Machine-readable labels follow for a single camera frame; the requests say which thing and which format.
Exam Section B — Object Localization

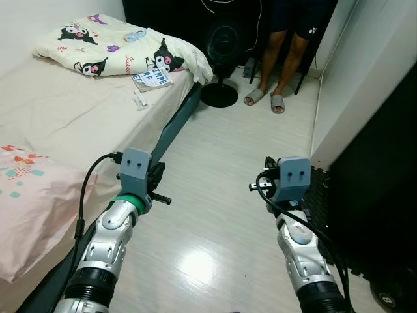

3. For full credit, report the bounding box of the white book with blue letters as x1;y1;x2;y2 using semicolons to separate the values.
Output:
132;65;175;91

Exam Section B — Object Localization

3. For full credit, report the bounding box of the black round weight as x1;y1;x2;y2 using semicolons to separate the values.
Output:
369;274;417;313

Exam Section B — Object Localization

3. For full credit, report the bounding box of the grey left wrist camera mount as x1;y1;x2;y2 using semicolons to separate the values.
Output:
119;148;153;198

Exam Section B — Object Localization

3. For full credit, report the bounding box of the grey slipper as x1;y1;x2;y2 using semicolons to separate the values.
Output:
270;93;287;115
244;88;266;107

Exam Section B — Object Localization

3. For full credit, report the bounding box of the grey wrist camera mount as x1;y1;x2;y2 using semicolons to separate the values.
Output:
270;156;311;207
119;148;153;198

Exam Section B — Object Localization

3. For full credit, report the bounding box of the cream cartoon print blanket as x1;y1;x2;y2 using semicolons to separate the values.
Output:
33;13;214;85

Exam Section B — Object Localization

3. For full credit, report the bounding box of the beige sheeted mattress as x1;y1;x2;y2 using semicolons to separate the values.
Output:
0;55;199;312

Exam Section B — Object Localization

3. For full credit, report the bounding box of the pink dotted pillow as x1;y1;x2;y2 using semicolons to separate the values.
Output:
0;145;90;284

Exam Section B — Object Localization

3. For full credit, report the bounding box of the black foam floor mat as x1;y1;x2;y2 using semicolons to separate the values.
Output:
305;166;369;278

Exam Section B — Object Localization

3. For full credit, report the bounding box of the small white plastic wrapper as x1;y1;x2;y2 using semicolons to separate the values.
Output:
132;91;150;109

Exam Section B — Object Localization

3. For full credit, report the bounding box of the black wardrobe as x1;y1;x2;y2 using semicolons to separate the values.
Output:
324;62;417;313

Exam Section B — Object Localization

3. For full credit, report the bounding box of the person in dark shorts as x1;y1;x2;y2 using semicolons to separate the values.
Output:
244;0;333;115

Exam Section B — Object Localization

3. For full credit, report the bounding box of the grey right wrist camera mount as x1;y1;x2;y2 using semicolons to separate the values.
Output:
270;156;311;207

